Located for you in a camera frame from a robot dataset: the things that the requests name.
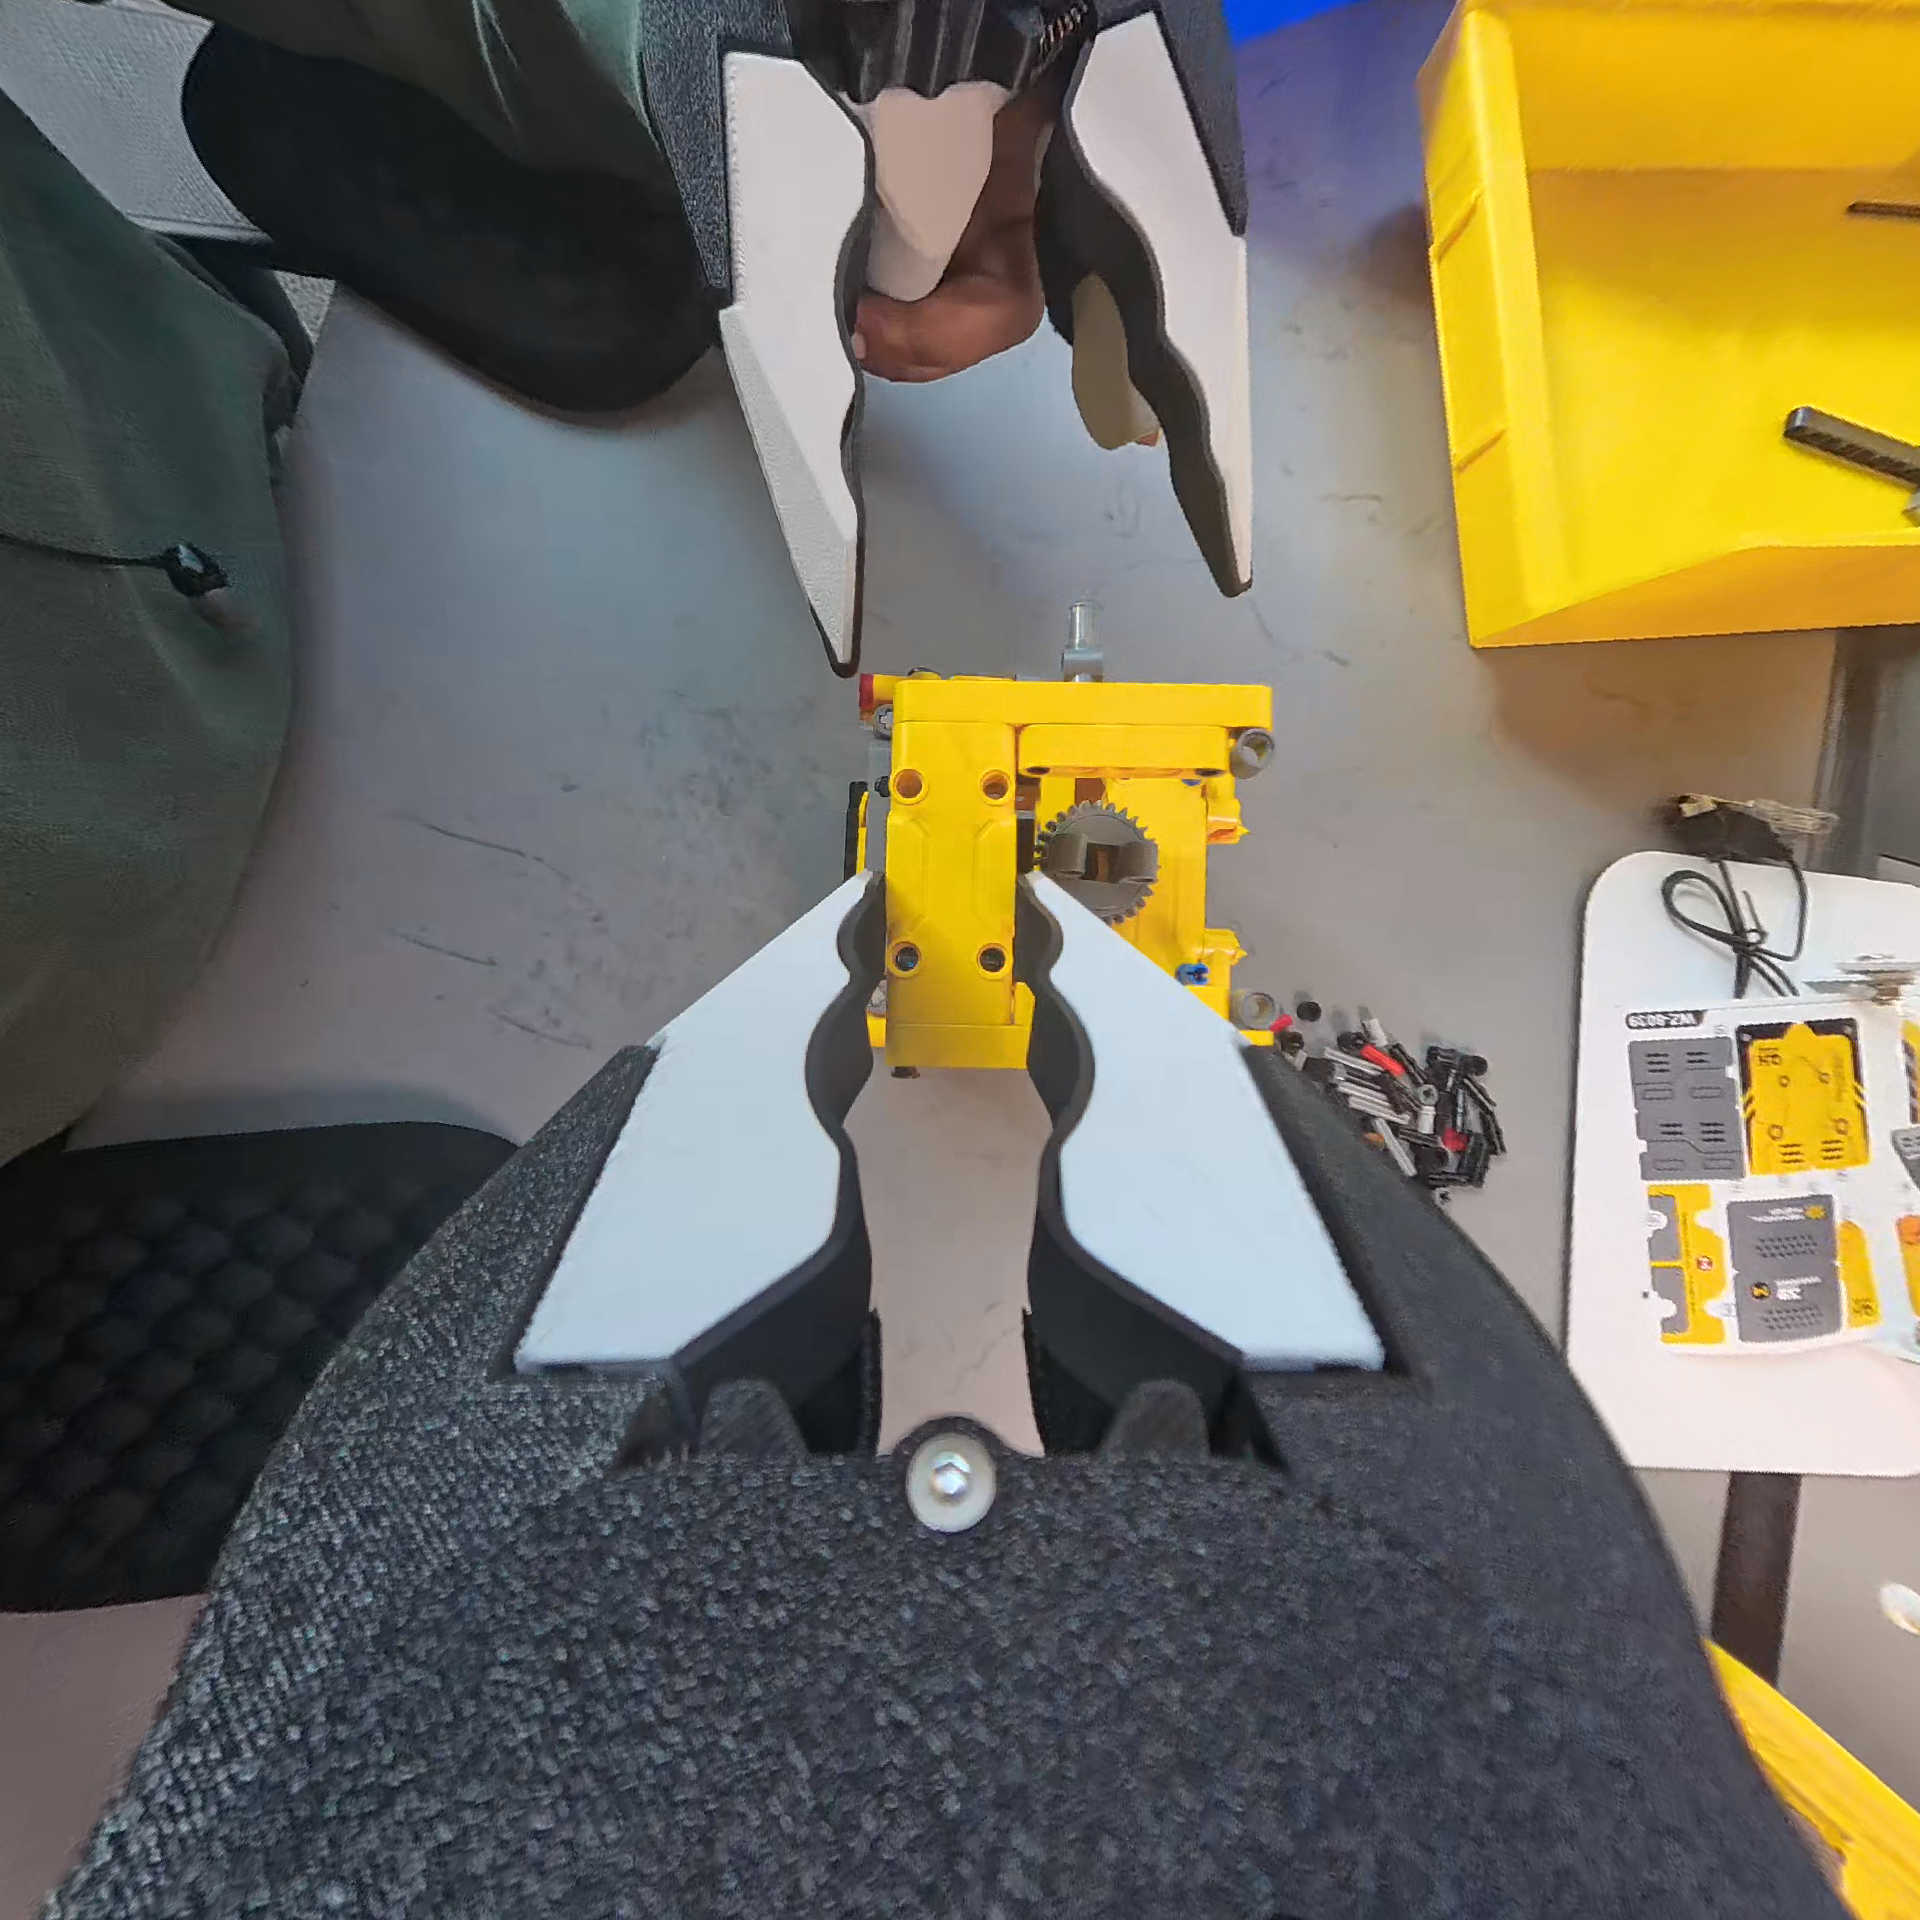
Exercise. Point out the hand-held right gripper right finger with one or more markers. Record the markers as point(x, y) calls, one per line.
point(1187, 1199)

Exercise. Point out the printed lego leaflet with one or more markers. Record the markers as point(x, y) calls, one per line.
point(1785, 1169)

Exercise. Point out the yellow black lego truck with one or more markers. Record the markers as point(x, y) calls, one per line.
point(1095, 856)

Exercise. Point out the yellow lego panel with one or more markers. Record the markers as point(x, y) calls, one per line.
point(952, 899)

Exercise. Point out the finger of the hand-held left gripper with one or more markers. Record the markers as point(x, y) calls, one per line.
point(1187, 181)
point(789, 302)

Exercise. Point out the person's left hand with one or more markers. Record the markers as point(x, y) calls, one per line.
point(961, 325)

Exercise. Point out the grey mesh chair seat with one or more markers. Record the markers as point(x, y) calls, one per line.
point(104, 91)

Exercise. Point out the yellow plastic bin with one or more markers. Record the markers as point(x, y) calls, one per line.
point(1830, 1802)
point(1651, 302)

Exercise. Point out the yellow lego beam assembly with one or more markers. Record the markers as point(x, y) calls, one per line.
point(1139, 712)

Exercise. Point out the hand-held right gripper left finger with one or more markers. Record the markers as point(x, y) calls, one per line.
point(705, 1199)

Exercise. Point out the white board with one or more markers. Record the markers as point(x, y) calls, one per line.
point(1697, 933)

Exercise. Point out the pile of small lego parts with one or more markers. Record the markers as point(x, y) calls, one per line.
point(1394, 1089)

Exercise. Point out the person's green hoodie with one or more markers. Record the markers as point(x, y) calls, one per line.
point(118, 675)

